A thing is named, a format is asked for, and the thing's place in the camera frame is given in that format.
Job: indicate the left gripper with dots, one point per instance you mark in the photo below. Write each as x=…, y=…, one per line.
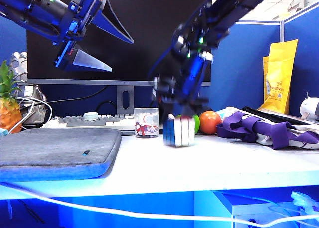
x=74, y=26

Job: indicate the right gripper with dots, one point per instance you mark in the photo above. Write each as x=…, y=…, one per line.
x=189, y=88

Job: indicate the multicoloured Rubik's cube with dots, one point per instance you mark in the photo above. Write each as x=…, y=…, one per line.
x=179, y=133

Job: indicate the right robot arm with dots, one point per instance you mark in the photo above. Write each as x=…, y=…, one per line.
x=224, y=14

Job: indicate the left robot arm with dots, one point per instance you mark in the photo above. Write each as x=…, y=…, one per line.
x=30, y=11

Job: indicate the green apple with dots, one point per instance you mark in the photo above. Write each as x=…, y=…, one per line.
x=197, y=123

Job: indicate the clear glass with red ribbon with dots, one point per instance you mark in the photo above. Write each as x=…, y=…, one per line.
x=145, y=123

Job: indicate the orange round fruit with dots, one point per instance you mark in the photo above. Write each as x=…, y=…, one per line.
x=209, y=123

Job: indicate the teal patterned pouch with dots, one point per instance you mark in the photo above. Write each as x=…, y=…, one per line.
x=219, y=114

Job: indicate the black computer monitor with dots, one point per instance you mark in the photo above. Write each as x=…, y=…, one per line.
x=139, y=26

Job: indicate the small white round jar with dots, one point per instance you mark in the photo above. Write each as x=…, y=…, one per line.
x=91, y=116

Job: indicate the white and grey keyboard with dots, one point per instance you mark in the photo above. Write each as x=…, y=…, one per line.
x=99, y=123

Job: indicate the silver robot figure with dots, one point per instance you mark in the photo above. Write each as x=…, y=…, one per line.
x=18, y=63

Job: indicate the black flat case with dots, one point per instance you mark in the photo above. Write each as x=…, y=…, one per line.
x=269, y=116

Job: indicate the small yellow paper pouch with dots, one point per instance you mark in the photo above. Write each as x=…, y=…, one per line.
x=265, y=76

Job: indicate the large yellow paper pouch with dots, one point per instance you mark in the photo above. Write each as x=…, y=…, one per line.
x=279, y=76

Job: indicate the grey felt laptop sleeve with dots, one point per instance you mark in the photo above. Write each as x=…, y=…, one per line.
x=54, y=148

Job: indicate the toy pineapple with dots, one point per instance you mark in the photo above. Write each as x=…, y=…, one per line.
x=8, y=113

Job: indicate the white box under desk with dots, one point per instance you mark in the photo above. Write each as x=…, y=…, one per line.
x=249, y=210

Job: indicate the white and grey handheld device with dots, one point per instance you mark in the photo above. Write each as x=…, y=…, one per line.
x=310, y=108

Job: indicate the clear plastic wrap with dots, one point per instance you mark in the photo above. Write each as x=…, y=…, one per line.
x=301, y=200

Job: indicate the silver partition post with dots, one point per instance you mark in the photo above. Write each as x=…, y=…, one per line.
x=281, y=31

